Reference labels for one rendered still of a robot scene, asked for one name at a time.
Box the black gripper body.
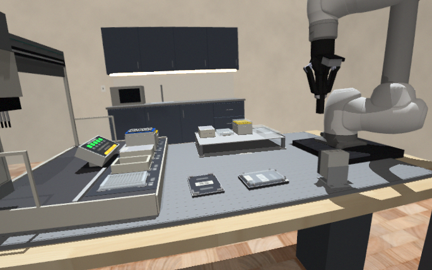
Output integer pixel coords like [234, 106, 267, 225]
[310, 38, 335, 73]

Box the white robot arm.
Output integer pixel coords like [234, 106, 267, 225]
[307, 0, 428, 149]

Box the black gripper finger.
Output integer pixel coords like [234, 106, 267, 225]
[303, 62, 324, 114]
[322, 66, 340, 114]

